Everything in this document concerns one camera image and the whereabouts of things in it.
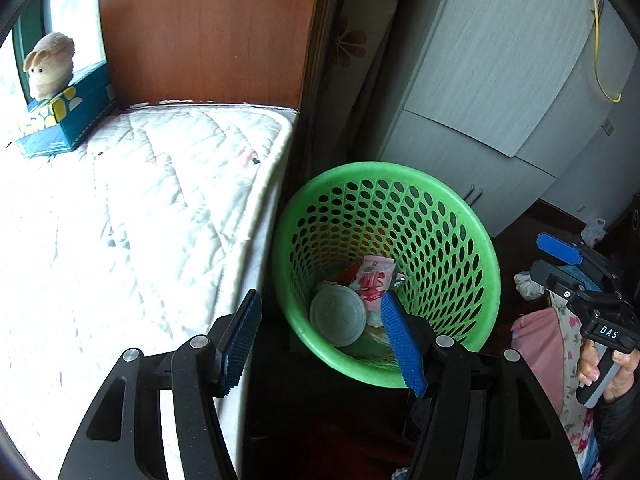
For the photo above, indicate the brown wooden headboard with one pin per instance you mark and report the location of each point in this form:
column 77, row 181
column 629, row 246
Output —
column 210, row 30

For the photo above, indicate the person's right hand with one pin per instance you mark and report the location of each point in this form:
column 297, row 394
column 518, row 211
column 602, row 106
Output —
column 625, row 370

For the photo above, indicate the person's right forearm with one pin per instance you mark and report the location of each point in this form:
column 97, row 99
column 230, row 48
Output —
column 617, row 425

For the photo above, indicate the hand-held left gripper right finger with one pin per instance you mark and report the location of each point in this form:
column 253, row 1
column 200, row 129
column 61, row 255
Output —
column 402, row 345

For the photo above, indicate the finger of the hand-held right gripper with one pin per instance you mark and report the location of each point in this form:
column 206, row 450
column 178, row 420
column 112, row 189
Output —
column 560, row 250
column 555, row 277

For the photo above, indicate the crumpled white tissue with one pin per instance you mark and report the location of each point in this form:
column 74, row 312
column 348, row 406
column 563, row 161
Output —
column 530, row 285

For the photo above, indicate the pink floral cloth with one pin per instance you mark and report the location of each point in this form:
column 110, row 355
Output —
column 545, row 340

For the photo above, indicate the white plastic bag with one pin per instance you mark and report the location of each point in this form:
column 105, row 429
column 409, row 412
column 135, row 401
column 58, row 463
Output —
column 595, row 232

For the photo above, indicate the pink snack wrapper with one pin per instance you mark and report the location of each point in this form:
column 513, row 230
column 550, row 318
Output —
column 375, row 277

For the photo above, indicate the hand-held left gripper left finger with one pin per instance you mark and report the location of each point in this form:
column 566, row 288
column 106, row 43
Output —
column 240, row 345

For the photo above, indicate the clear round plastic cup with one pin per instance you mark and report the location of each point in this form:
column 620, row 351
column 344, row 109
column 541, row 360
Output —
column 337, row 315

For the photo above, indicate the beige plush toy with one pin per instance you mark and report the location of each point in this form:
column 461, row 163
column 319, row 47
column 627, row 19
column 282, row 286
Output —
column 47, row 67

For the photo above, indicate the grey wardrobe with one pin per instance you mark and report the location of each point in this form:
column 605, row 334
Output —
column 500, row 70

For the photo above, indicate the green plastic basket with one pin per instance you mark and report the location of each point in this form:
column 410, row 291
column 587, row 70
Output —
column 440, row 220

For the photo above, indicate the blue dotted tissue box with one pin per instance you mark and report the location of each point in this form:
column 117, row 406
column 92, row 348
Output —
column 70, row 115

